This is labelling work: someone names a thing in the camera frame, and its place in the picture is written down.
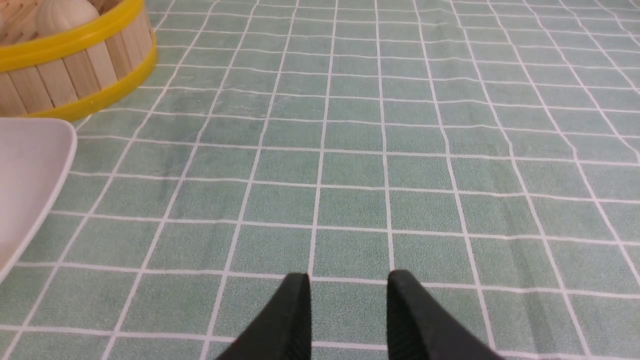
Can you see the pale steamed bun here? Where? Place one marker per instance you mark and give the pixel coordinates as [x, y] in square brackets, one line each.
[57, 16]

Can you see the white square plate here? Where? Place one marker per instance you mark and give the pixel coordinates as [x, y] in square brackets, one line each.
[36, 155]

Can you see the bamboo steamer basket yellow rim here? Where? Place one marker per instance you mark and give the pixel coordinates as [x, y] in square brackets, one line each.
[76, 73]

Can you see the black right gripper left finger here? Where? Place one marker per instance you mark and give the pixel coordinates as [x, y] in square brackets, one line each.
[282, 330]

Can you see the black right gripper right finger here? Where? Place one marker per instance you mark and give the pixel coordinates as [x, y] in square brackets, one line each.
[419, 328]

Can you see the green checkered tablecloth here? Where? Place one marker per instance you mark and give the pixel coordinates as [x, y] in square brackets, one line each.
[489, 147]

